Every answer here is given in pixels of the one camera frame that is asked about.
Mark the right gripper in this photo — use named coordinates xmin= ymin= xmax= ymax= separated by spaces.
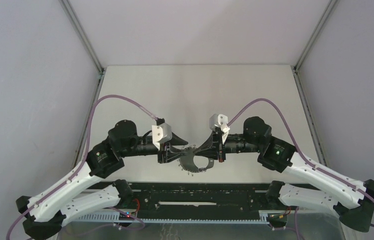
xmin=193 ymin=130 xmax=261 ymax=164

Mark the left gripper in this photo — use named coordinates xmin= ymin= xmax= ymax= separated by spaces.
xmin=121 ymin=130 xmax=190 ymax=163

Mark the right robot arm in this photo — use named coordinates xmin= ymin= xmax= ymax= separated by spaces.
xmin=193 ymin=114 xmax=374 ymax=233

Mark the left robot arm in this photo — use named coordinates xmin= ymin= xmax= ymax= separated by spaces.
xmin=16 ymin=118 xmax=188 ymax=240

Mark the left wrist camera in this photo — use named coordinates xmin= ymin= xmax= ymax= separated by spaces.
xmin=151 ymin=123 xmax=173 ymax=149

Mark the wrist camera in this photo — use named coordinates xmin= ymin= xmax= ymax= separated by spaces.
xmin=151 ymin=123 xmax=173 ymax=149
xmin=209 ymin=114 xmax=230 ymax=143

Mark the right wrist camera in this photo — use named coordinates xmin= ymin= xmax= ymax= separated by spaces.
xmin=209 ymin=114 xmax=230 ymax=143

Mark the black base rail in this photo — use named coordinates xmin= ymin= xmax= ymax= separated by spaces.
xmin=90 ymin=181 xmax=302 ymax=222

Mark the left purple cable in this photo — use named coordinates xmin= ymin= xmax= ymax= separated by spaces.
xmin=6 ymin=94 xmax=165 ymax=240

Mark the purple cable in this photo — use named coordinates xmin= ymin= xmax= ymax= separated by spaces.
xmin=6 ymin=94 xmax=165 ymax=240
xmin=226 ymin=97 xmax=374 ymax=229

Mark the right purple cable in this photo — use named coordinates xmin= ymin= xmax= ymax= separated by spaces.
xmin=226 ymin=97 xmax=374 ymax=229

